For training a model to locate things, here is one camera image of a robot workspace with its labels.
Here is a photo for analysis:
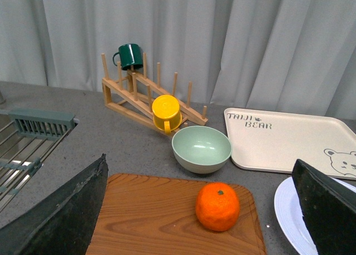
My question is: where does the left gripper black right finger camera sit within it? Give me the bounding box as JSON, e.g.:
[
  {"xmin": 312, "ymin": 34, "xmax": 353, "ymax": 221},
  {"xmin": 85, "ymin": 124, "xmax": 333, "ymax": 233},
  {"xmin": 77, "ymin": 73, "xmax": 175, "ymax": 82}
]
[{"xmin": 292, "ymin": 159, "xmax": 355, "ymax": 254}]

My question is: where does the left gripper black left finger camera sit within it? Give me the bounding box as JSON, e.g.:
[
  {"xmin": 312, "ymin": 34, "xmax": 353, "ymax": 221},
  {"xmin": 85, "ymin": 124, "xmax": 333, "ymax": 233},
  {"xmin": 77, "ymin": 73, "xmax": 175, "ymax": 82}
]
[{"xmin": 1, "ymin": 154, "xmax": 108, "ymax": 254}]

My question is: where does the white ridged plate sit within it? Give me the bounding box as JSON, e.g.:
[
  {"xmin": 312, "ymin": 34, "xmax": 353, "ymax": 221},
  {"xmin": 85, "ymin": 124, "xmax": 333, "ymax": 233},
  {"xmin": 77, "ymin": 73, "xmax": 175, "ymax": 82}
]
[{"xmin": 274, "ymin": 177, "xmax": 355, "ymax": 254}]

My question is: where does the orange fruit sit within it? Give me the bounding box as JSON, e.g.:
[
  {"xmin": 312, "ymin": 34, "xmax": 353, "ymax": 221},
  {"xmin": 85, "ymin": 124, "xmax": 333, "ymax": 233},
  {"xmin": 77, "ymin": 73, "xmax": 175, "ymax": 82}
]
[{"xmin": 195, "ymin": 182, "xmax": 240, "ymax": 232}]

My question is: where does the wooden cutting board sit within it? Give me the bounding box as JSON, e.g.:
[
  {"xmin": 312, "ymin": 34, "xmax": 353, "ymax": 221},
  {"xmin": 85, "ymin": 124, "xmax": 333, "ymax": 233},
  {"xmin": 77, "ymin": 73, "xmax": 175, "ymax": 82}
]
[{"xmin": 87, "ymin": 173, "xmax": 266, "ymax": 254}]

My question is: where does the beige bear tray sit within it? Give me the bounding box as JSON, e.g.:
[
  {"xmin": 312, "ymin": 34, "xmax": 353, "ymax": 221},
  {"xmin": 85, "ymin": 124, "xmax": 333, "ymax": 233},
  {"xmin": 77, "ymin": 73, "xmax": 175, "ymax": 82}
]
[{"xmin": 224, "ymin": 108, "xmax": 355, "ymax": 180}]

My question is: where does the grey sink drying rack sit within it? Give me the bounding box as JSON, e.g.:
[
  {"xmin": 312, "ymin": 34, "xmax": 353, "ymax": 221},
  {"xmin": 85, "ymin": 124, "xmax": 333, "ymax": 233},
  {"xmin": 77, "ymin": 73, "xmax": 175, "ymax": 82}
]
[{"xmin": 1, "ymin": 108, "xmax": 76, "ymax": 209}]

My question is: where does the light green bowl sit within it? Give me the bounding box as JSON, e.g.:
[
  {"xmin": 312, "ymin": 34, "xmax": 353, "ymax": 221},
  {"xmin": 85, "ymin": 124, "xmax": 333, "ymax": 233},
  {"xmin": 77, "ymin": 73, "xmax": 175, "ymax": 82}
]
[{"xmin": 171, "ymin": 126, "xmax": 232, "ymax": 174}]

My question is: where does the wooden dish rack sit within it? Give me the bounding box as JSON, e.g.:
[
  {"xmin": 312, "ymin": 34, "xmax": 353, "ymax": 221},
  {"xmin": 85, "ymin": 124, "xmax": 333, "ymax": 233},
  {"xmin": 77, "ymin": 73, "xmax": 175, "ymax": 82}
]
[{"xmin": 101, "ymin": 52, "xmax": 209, "ymax": 138}]

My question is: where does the yellow mug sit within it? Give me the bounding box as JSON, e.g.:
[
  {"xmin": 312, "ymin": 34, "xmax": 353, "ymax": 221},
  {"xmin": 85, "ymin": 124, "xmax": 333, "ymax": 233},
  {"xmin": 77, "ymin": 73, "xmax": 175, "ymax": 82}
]
[{"xmin": 152, "ymin": 94, "xmax": 182, "ymax": 134}]

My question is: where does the grey curtain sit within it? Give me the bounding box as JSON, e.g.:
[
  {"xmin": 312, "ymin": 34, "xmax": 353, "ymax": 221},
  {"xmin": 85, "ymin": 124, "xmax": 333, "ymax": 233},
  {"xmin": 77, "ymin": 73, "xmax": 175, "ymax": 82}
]
[{"xmin": 1, "ymin": 0, "xmax": 355, "ymax": 119}]

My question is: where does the dark green mug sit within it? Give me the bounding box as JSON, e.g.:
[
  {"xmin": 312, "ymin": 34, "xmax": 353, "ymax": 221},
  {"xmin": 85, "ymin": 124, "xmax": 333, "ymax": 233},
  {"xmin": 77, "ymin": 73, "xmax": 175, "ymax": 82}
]
[{"xmin": 112, "ymin": 43, "xmax": 143, "ymax": 71}]

